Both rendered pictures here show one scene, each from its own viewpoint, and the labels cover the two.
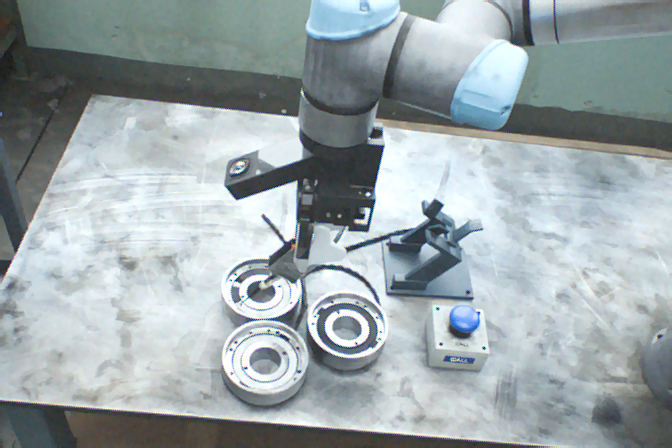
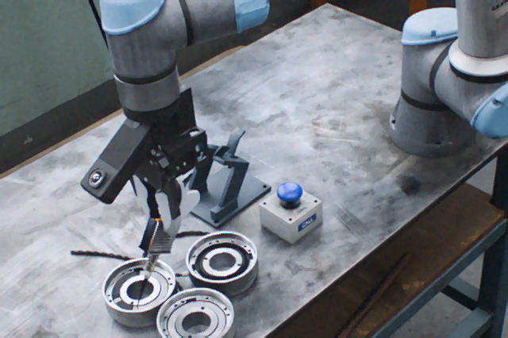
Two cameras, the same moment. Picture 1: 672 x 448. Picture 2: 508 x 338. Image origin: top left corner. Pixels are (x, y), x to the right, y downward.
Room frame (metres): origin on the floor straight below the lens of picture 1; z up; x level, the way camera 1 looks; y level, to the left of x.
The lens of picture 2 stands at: (-0.21, 0.39, 1.67)
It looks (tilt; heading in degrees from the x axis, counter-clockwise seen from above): 38 degrees down; 325
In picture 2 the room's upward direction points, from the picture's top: 6 degrees counter-clockwise
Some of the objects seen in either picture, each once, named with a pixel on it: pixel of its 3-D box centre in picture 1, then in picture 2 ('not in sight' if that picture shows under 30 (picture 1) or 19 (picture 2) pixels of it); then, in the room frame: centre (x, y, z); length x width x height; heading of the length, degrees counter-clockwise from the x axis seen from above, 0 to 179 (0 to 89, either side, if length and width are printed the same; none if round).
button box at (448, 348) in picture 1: (460, 337); (293, 210); (0.54, -0.19, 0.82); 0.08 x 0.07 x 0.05; 95
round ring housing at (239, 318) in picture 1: (260, 295); (140, 293); (0.55, 0.08, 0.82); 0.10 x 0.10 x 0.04
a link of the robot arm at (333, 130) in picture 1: (337, 109); (146, 82); (0.54, 0.02, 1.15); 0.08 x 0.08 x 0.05
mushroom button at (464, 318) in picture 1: (461, 326); (290, 200); (0.54, -0.18, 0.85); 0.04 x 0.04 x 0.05
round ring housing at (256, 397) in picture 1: (264, 364); (197, 326); (0.45, 0.06, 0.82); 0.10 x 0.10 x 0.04
